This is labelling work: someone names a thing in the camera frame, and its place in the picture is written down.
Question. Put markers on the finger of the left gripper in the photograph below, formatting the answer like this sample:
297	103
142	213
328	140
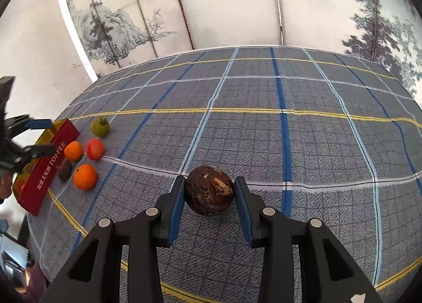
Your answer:
19	124
33	152

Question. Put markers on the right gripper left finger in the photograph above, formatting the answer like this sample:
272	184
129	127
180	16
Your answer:
92	273

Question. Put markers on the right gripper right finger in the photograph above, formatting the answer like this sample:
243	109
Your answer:
328	272

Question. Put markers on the dark brown fruit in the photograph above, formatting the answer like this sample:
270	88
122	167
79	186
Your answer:
209	191
64	170

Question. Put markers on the orange tangerine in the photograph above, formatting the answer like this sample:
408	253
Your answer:
85	177
74	151

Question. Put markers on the person's left hand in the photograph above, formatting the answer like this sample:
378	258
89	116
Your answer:
5	186

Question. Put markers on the gold red tin box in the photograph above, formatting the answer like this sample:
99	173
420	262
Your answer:
39	173

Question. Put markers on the red tomato middle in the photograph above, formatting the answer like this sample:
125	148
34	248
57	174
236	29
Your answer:
95	149

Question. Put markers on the green fruit on table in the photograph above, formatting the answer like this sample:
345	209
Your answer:
100	127

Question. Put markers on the blue plaid tablecloth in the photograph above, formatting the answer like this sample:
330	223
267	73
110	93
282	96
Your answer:
316	134

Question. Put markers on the painted landscape folding screen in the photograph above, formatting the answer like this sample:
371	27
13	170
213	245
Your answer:
120	33

